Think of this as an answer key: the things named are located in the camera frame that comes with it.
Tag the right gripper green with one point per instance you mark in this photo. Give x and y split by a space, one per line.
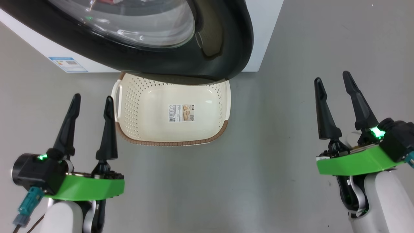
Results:
352 163

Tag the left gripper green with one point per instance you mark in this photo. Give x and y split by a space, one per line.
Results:
84 189

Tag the black round glass washer door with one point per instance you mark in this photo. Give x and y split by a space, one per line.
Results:
161 61

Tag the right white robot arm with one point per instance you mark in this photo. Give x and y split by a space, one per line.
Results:
385 204

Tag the cream perforated laundry basket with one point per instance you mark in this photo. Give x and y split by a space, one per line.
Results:
145 106

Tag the white front-load washing machine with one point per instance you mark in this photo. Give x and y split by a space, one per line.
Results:
262 32

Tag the blue energy label sticker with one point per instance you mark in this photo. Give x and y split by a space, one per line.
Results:
68 64

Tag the paper product label sticker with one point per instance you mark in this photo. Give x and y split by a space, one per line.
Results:
181 113

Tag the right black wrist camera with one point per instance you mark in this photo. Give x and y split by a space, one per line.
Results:
397 139

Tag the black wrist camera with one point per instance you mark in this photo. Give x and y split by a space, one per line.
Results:
397 139
35 173

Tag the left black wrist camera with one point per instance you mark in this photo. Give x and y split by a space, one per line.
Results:
35 173

